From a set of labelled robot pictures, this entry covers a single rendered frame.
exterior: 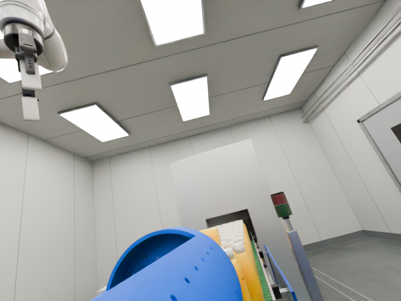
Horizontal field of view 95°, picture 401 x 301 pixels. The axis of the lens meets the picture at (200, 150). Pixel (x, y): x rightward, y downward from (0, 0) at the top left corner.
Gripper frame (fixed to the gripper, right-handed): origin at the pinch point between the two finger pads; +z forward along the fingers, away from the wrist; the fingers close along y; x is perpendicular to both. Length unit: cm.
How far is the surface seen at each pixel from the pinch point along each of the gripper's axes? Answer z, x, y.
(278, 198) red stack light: 45, -75, -10
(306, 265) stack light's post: 71, -73, -11
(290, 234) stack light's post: 59, -74, -10
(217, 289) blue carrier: 45, -14, -29
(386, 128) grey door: 26, -422, -51
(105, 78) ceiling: -165, -92, 178
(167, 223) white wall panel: 72, -239, 368
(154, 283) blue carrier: 39, -5, -32
